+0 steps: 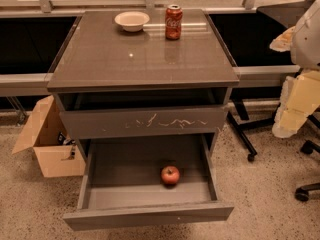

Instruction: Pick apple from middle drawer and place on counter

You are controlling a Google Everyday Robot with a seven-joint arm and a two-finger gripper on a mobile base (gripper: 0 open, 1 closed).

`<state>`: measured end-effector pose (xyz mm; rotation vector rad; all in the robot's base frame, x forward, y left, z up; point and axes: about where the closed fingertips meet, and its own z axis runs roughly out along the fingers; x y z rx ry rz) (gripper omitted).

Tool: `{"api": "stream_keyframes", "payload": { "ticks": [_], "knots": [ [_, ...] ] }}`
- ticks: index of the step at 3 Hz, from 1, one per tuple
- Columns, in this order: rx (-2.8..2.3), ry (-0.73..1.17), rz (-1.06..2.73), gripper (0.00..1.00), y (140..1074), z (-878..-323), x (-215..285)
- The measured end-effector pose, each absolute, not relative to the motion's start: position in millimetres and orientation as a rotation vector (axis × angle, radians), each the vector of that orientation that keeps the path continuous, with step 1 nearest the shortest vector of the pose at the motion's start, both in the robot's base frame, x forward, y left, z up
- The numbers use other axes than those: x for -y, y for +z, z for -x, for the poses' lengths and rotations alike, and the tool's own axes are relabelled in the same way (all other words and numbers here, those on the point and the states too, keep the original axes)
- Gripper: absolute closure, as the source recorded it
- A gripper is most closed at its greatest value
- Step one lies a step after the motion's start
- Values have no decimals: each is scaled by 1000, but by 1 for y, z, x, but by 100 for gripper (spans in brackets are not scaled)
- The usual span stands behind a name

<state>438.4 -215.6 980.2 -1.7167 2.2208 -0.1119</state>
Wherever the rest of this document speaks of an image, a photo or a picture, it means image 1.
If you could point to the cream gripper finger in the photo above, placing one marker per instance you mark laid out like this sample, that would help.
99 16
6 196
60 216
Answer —
282 43
300 97

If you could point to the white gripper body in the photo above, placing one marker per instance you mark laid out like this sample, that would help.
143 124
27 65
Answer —
307 40

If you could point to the red apple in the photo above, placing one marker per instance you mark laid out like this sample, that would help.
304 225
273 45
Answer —
170 175

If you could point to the grey drawer cabinet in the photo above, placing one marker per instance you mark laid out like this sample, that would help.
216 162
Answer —
104 67

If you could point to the open grey middle drawer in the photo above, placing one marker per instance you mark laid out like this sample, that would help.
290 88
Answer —
122 185

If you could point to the closed grey top drawer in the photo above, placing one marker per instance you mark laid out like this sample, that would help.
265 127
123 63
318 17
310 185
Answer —
143 122

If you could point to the red soda can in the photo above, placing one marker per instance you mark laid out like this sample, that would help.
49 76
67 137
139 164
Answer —
173 19

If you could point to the white paper bowl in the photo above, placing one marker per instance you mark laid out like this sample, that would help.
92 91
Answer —
132 21

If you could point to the open cardboard box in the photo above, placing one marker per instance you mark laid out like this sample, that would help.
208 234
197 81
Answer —
44 133

